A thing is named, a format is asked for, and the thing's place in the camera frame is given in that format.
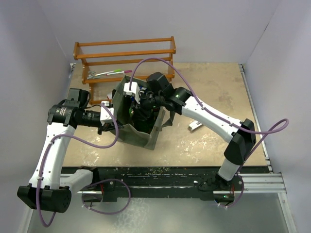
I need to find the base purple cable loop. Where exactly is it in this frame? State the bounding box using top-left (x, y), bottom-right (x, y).
top-left (81, 178), bottom-right (132, 216)

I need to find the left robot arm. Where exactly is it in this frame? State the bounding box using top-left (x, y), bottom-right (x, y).
top-left (17, 88), bottom-right (118, 213)

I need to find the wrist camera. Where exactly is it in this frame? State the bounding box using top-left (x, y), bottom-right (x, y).
top-left (100, 101), bottom-right (114, 125)
top-left (123, 82), bottom-right (140, 104)

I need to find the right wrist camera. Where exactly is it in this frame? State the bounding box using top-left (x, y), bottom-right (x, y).
top-left (123, 82), bottom-right (140, 104)

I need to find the green canvas bag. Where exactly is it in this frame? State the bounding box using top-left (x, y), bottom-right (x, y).
top-left (112, 75), bottom-right (175, 150)

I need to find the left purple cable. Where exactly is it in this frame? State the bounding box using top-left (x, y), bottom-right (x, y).
top-left (36, 103), bottom-right (120, 228)

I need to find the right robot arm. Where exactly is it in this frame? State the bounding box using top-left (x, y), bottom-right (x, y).
top-left (135, 72), bottom-right (256, 190)

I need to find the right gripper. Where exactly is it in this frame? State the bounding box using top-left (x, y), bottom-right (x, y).
top-left (130, 91), bottom-right (164, 121)

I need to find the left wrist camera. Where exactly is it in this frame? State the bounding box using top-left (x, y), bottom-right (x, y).
top-left (100, 101), bottom-right (114, 125)

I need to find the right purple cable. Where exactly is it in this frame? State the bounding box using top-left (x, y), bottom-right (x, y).
top-left (130, 57), bottom-right (290, 209)

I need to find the white stapler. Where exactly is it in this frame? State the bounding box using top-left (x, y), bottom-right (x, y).
top-left (189, 121), bottom-right (202, 132)

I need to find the magenta capped marker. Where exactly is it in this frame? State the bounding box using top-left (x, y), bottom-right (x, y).
top-left (106, 70), bottom-right (132, 76)

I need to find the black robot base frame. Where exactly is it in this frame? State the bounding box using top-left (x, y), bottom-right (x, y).
top-left (60, 166), bottom-right (246, 202)

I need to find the orange soda plastic bottle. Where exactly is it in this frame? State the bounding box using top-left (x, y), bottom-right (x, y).
top-left (129, 108), bottom-right (134, 117)

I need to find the wooden shelf rack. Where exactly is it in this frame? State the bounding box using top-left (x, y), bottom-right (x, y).
top-left (73, 36), bottom-right (176, 104)

